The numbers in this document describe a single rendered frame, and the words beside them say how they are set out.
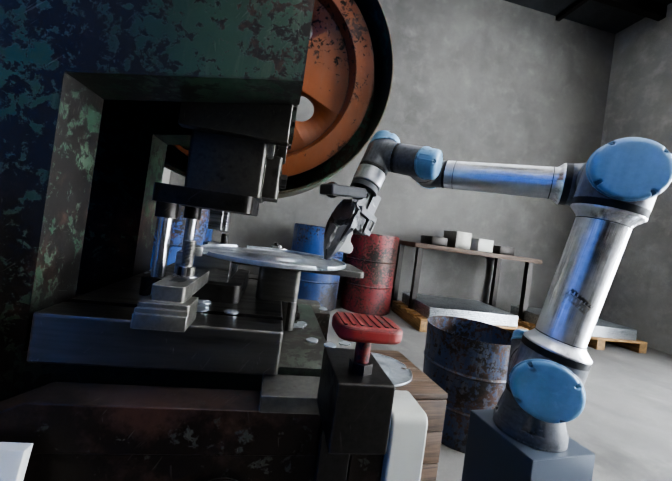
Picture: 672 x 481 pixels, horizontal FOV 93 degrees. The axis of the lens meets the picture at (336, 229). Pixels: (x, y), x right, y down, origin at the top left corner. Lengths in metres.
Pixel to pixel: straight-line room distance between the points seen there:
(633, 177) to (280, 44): 0.61
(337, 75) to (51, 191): 0.85
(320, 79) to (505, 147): 4.22
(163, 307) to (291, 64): 0.37
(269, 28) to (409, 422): 0.57
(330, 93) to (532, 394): 0.94
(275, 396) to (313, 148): 0.75
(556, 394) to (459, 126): 4.29
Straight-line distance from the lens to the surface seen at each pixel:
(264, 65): 0.52
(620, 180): 0.74
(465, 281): 4.76
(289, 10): 0.56
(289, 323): 0.64
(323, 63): 1.16
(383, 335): 0.34
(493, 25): 5.61
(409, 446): 0.51
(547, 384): 0.74
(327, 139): 1.04
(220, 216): 0.65
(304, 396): 0.45
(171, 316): 0.44
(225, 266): 0.60
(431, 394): 1.26
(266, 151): 0.61
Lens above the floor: 0.85
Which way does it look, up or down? level
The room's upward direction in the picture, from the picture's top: 8 degrees clockwise
